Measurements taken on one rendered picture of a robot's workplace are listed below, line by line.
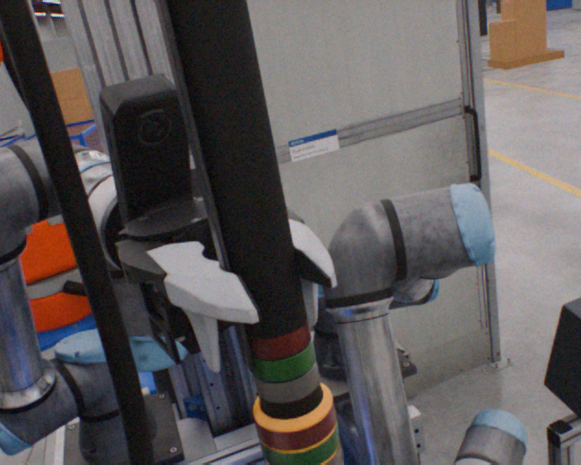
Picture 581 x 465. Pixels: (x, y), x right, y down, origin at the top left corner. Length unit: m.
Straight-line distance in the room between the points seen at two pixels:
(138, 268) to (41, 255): 4.00
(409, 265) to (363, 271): 0.06
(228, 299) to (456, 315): 2.61
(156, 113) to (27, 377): 0.76
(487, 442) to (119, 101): 0.64
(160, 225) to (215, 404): 1.00
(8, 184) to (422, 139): 1.89
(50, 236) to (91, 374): 3.19
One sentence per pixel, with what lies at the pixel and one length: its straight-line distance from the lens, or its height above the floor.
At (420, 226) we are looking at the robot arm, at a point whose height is 1.47.
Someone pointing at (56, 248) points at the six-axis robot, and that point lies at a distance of 4.32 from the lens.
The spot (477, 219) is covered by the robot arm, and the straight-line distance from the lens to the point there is 0.81.
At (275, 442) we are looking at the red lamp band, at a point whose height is 1.56.
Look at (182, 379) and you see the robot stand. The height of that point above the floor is 1.04.
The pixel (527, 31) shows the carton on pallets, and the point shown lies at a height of 0.61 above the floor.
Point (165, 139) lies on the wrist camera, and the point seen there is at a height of 1.70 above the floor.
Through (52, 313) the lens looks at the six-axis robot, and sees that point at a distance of 4.38.
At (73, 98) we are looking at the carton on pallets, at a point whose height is 1.23.
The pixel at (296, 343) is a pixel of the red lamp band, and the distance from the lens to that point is 0.29.
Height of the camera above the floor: 1.76
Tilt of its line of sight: 20 degrees down
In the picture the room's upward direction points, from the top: 11 degrees counter-clockwise
